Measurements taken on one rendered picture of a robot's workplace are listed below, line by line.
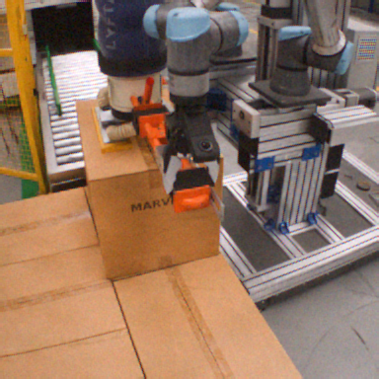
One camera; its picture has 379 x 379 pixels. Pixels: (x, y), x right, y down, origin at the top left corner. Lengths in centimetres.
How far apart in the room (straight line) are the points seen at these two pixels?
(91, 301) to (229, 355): 47
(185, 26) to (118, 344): 89
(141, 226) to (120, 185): 17
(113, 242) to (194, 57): 74
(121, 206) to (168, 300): 34
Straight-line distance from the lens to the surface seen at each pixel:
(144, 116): 108
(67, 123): 248
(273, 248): 199
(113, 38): 122
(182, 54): 70
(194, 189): 79
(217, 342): 121
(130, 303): 131
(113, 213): 120
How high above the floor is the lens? 155
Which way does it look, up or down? 35 degrees down
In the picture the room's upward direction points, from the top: straight up
